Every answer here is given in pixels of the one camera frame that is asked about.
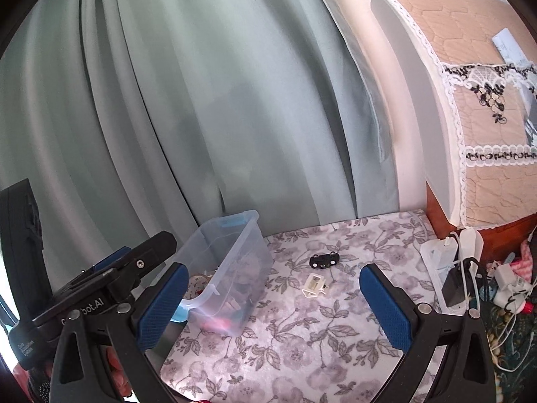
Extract white power strip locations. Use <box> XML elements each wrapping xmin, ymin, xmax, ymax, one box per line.
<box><xmin>421</xmin><ymin>229</ymin><xmax>485</xmax><ymax>313</ymax></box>

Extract black charger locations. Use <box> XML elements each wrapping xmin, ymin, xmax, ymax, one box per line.
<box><xmin>442</xmin><ymin>266</ymin><xmax>475</xmax><ymax>308</ymax></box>

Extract white charger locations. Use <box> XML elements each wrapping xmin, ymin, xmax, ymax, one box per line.
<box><xmin>494</xmin><ymin>260</ymin><xmax>529</xmax><ymax>299</ymax></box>

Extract brown wooden cabinet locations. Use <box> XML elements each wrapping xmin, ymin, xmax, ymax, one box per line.
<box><xmin>426</xmin><ymin>180</ymin><xmax>537</xmax><ymax>261</ymax></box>

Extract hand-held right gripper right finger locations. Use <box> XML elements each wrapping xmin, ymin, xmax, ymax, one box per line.
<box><xmin>358</xmin><ymin>263</ymin><xmax>498</xmax><ymax>403</ymax></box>

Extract beige quilted lace cover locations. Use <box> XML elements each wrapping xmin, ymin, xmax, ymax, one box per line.
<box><xmin>369</xmin><ymin>0</ymin><xmax>537</xmax><ymax>229</ymax></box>

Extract pale green curtain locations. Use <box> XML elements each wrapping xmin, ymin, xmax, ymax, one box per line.
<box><xmin>0</xmin><ymin>0</ymin><xmax>399</xmax><ymax>345</ymax></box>

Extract dark patterned cloth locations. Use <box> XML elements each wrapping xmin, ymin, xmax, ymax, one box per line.
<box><xmin>478</xmin><ymin>294</ymin><xmax>537</xmax><ymax>403</ymax></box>

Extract white paper slip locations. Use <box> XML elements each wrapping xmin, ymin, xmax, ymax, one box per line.
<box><xmin>493</xmin><ymin>28</ymin><xmax>530</xmax><ymax>65</ymax></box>

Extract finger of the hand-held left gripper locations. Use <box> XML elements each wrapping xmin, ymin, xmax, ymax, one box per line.
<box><xmin>69</xmin><ymin>247</ymin><xmax>132</xmax><ymax>286</ymax></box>
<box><xmin>107</xmin><ymin>231</ymin><xmax>178</xmax><ymax>290</ymax></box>

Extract clear plastic storage box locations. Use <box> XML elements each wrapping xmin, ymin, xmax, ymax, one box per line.
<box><xmin>170</xmin><ymin>210</ymin><xmax>274</xmax><ymax>337</ymax></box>

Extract small white plastic clip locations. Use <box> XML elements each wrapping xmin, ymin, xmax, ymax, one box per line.
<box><xmin>300</xmin><ymin>273</ymin><xmax>330</xmax><ymax>299</ymax></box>

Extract grey floral blanket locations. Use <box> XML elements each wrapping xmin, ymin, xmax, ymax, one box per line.
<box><xmin>159</xmin><ymin>209</ymin><xmax>483</xmax><ymax>403</ymax></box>

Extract white plug adapter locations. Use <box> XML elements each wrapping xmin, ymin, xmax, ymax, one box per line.
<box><xmin>459</xmin><ymin>229</ymin><xmax>483</xmax><ymax>261</ymax></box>

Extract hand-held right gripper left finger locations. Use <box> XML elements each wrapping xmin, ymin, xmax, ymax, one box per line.
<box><xmin>49</xmin><ymin>261</ymin><xmax>190</xmax><ymax>403</ymax></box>

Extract small black toy car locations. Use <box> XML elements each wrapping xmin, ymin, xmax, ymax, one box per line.
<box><xmin>309</xmin><ymin>251</ymin><xmax>340</xmax><ymax>269</ymax></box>

